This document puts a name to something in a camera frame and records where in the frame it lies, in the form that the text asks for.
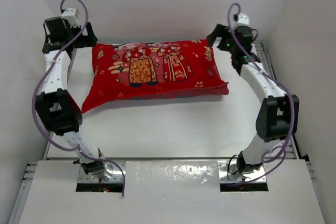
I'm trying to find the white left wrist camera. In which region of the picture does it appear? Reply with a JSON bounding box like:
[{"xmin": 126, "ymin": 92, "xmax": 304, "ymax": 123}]
[{"xmin": 60, "ymin": 8, "xmax": 80, "ymax": 28}]

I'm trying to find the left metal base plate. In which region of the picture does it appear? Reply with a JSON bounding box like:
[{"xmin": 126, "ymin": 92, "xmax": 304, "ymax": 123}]
[{"xmin": 77, "ymin": 161, "xmax": 125, "ymax": 184}]

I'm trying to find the metal base plate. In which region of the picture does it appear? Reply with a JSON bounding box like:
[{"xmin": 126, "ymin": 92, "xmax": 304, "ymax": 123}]
[
  {"xmin": 77, "ymin": 161, "xmax": 125, "ymax": 184},
  {"xmin": 218, "ymin": 159, "xmax": 268, "ymax": 183}
]

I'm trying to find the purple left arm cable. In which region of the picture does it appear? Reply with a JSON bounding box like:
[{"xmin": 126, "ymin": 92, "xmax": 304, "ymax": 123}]
[{"xmin": 31, "ymin": 0, "xmax": 126, "ymax": 198}]

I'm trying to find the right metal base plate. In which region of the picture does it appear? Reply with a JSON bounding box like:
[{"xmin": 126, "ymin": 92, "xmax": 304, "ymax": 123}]
[{"xmin": 218, "ymin": 159, "xmax": 268, "ymax": 183}]

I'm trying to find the white front cover board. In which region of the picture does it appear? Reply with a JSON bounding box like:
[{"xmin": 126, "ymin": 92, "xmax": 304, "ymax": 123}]
[{"xmin": 20, "ymin": 160, "xmax": 324, "ymax": 223}]

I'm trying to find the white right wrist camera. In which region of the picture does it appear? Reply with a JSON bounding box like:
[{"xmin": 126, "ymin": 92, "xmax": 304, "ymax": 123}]
[{"xmin": 233, "ymin": 13, "xmax": 250, "ymax": 26}]

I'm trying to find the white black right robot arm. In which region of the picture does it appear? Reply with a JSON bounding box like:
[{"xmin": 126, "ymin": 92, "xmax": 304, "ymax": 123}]
[{"xmin": 206, "ymin": 24, "xmax": 299, "ymax": 174}]

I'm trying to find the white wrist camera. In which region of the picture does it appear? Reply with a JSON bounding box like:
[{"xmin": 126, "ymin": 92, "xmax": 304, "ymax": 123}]
[
  {"xmin": 60, "ymin": 8, "xmax": 80, "ymax": 28},
  {"xmin": 233, "ymin": 13, "xmax": 250, "ymax": 26}
]

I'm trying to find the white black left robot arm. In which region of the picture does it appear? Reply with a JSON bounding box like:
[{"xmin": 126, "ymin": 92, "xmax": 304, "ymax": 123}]
[{"xmin": 33, "ymin": 17, "xmax": 112, "ymax": 180}]

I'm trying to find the red patterned pillowcase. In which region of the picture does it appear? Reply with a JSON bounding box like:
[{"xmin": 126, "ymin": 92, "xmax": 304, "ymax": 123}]
[{"xmin": 81, "ymin": 39, "xmax": 229, "ymax": 113}]

